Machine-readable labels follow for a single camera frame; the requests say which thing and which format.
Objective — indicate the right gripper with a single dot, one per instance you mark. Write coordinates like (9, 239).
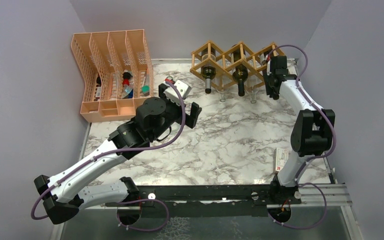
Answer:
(269, 90)

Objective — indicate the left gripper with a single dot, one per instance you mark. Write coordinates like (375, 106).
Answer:
(190, 120)

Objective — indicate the green bottle silver cap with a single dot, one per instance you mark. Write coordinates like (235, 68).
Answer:
(266, 58)
(208, 72)

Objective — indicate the squat clear glass bottle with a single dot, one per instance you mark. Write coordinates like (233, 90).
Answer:
(169, 81)

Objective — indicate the green bottle black cap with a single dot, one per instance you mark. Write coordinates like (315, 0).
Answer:
(240, 73)

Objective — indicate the green bottle silver cap front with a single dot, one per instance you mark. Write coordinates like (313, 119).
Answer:
(208, 72)

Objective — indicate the slim clear glass bottle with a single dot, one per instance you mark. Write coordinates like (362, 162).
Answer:
(252, 88)

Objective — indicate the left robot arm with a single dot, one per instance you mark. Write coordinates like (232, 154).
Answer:
(64, 194)

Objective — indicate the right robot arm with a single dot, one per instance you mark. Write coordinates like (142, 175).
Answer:
(312, 134)

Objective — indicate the wooden lattice wine rack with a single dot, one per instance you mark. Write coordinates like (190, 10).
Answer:
(225, 62)

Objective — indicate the small items in organizer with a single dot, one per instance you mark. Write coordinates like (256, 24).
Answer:
(124, 88)

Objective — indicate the peach plastic file organizer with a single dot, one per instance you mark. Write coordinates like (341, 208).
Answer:
(104, 53)

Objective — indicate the small white red box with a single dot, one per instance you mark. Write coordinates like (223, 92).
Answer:
(281, 156)

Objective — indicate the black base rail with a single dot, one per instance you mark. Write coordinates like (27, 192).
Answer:
(197, 201)

